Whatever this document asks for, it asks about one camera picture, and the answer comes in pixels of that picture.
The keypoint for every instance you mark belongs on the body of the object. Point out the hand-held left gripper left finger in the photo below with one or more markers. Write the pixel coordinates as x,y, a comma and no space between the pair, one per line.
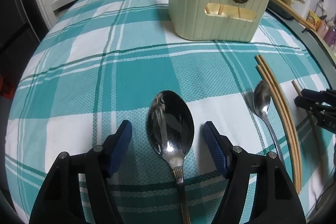
119,145

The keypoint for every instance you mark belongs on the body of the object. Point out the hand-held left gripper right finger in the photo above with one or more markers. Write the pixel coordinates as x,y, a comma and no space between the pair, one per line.
214,145

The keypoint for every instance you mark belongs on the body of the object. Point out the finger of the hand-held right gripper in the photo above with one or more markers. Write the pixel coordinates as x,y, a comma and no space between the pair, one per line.
320,95
309,105

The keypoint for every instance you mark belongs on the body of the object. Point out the stainless steel spoon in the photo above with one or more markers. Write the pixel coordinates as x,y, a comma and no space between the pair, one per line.
261,98
170,121

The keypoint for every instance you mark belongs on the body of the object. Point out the cream plastic utensil holder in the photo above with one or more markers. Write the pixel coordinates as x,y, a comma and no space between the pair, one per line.
189,3

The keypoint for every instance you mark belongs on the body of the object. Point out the pink cup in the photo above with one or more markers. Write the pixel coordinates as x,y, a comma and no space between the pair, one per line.
322,27

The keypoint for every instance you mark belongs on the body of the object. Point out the teal white checked tablecloth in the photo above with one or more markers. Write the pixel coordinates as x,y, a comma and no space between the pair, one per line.
105,69

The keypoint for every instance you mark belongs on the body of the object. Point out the wooden cutting board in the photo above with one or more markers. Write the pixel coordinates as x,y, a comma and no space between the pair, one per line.
291,11

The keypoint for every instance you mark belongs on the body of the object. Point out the red plastic stool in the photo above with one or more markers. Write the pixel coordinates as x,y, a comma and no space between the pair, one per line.
5,86

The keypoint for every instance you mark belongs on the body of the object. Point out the white wall socket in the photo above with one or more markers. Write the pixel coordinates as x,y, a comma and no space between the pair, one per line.
320,1

